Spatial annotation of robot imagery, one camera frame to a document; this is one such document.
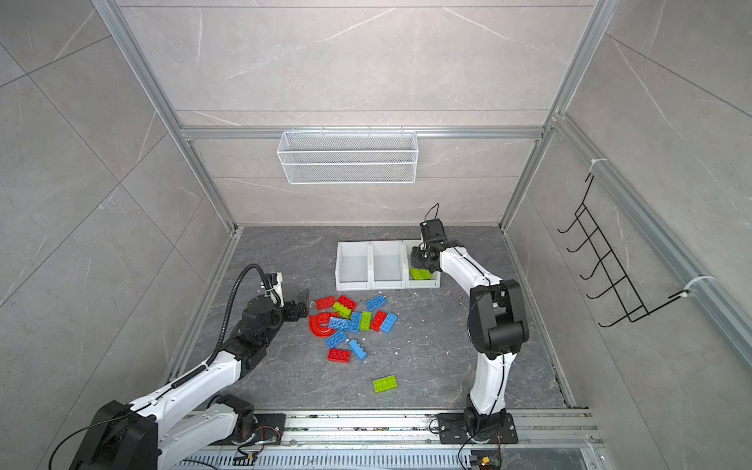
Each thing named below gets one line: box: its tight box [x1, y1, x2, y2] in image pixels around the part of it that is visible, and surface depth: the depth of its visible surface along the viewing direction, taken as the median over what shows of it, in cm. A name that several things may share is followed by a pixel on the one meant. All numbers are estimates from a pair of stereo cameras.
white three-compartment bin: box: [334, 239, 442, 291], surface depth 106 cm
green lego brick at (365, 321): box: [360, 311, 373, 331], surface depth 95 cm
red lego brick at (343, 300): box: [335, 294, 358, 313], surface depth 97 cm
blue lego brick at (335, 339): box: [324, 329, 348, 350], surface depth 90 cm
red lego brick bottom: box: [327, 348, 352, 365], surface depth 86 cm
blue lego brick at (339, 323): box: [329, 316, 351, 330], surface depth 92 cm
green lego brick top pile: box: [332, 302, 352, 321], surface depth 95 cm
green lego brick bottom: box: [373, 375, 399, 394], surface depth 81 cm
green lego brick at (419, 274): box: [409, 267, 432, 281], surface depth 104 cm
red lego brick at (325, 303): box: [316, 295, 336, 311], surface depth 97 cm
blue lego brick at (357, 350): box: [348, 338, 369, 363], surface depth 86 cm
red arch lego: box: [308, 311, 339, 338], surface depth 92 cm
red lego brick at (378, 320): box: [370, 310, 388, 332], surface depth 94 cm
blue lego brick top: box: [365, 294, 387, 312], surface depth 98 cm
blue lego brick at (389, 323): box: [379, 312, 399, 334], surface depth 93 cm
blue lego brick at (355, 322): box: [349, 311, 363, 334], surface depth 95 cm
